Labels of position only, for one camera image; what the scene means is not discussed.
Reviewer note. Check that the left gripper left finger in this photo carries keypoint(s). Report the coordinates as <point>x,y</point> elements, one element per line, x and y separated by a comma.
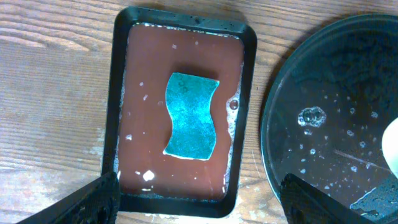
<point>97,202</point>

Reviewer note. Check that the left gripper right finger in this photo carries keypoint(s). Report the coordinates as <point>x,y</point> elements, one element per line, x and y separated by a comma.
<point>303,203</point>

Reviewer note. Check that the pale green plate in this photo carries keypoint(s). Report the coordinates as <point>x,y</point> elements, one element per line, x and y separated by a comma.
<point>389,145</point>

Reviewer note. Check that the green yellow sponge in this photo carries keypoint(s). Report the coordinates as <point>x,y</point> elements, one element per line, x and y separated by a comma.
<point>188,101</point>

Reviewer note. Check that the round black tray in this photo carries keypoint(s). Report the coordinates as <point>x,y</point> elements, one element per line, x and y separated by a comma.
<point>327,110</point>

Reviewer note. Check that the rectangular black red tray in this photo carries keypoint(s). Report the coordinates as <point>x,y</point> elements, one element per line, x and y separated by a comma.
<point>148,47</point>

